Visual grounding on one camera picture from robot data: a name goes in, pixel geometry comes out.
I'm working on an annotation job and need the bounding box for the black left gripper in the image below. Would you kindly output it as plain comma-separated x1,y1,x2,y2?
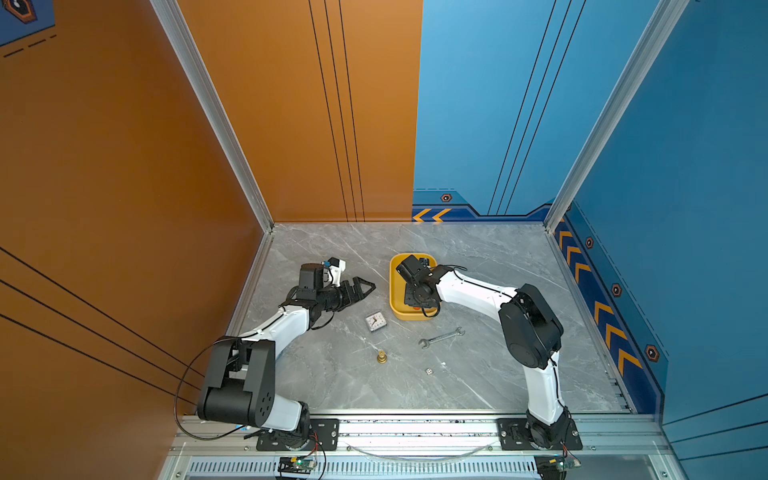
316,278,374,313

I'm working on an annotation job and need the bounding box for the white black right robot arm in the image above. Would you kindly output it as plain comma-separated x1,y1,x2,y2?
395,254,572,449

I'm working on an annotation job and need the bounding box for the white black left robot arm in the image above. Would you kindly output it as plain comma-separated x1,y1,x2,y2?
196,258,376,443

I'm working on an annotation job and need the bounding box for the yellow plastic bin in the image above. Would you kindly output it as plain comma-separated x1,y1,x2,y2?
389,253,438,321

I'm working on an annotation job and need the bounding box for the small square white clock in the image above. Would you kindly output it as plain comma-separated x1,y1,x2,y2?
365,312,387,332

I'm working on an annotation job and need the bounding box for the silver open-end wrench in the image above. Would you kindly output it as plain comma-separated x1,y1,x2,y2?
418,327,465,349

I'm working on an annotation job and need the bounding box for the green circuit board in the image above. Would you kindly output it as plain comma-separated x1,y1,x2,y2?
277,457,317,479

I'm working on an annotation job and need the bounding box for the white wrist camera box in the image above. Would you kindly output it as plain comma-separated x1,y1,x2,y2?
323,257,346,287

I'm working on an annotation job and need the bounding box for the black loop cable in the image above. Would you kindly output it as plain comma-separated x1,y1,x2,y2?
173,337,265,443

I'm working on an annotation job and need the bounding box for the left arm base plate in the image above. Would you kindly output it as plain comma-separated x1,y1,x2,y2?
256,418,340,453

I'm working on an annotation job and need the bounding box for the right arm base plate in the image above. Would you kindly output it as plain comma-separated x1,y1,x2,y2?
496,417,584,451

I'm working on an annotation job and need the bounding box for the aluminium front frame rail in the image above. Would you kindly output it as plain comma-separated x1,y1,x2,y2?
170,410,672,457

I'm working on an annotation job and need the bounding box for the aluminium corner frame post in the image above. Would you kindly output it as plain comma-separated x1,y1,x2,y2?
150,0,274,234

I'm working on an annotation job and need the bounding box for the right aluminium corner post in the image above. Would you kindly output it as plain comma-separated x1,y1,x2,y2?
543,0,689,234

